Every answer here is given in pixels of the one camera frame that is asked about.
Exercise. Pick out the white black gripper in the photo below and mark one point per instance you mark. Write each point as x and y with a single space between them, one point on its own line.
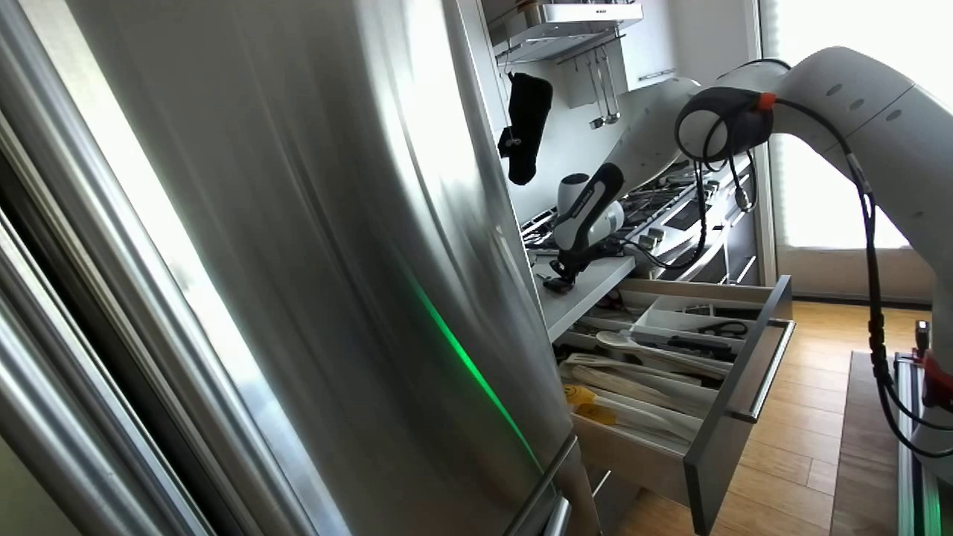
588 208

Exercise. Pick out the gas stove cooktop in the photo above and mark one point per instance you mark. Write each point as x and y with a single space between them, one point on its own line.
663 217

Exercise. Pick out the stainless steel refrigerator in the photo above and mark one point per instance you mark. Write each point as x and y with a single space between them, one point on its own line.
259 274

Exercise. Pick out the range hood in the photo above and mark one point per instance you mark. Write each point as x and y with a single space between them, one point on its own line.
527 29

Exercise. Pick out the black handled kitchen scissors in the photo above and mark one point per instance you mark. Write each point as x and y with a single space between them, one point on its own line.
569 262

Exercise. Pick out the open grey front drawer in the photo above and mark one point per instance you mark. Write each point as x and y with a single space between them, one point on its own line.
700 473

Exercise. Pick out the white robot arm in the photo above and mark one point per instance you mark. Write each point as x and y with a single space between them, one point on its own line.
859 114

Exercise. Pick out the white cutlery organizer tray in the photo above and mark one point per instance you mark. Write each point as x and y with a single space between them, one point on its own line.
654 369

